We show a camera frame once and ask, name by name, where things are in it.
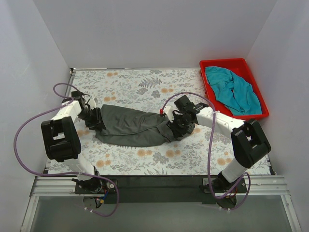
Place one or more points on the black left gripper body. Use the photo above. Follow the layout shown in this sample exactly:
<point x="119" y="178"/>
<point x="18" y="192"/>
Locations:
<point x="97" y="120"/>

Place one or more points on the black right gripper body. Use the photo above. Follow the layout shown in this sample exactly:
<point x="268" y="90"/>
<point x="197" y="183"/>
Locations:
<point x="175" y="130"/>

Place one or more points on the dark grey t shirt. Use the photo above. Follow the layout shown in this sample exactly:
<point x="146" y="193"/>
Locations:
<point x="131" y="127"/>

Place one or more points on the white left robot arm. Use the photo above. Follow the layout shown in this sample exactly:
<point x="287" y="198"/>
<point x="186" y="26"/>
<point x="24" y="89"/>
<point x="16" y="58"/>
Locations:
<point x="62" y="142"/>

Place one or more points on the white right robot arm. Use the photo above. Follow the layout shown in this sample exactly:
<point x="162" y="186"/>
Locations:
<point x="249" y="141"/>

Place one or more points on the floral patterned table mat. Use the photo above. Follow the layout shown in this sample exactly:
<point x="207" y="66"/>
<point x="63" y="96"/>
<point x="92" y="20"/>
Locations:
<point x="147" y="90"/>

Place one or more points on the teal t shirt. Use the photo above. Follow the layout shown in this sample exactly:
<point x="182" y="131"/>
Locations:
<point x="233" y="91"/>

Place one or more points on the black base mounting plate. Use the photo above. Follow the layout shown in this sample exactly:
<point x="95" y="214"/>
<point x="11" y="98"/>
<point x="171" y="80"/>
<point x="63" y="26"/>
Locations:
<point x="163" y="189"/>

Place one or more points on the red plastic bin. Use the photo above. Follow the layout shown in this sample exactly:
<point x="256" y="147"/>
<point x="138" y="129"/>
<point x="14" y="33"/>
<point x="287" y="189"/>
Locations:
<point x="240" y="67"/>

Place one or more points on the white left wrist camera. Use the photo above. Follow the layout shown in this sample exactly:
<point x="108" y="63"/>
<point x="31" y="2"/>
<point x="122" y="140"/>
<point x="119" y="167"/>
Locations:
<point x="91" y="104"/>

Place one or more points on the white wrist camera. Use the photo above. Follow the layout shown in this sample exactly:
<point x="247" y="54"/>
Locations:
<point x="91" y="104"/>
<point x="168" y="111"/>

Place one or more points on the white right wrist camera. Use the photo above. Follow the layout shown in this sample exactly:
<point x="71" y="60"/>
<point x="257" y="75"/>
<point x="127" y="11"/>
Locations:
<point x="168" y="111"/>

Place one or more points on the aluminium frame rail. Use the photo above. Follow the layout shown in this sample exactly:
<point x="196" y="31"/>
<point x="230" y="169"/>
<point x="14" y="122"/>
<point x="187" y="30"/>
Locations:
<point x="55" y="207"/>

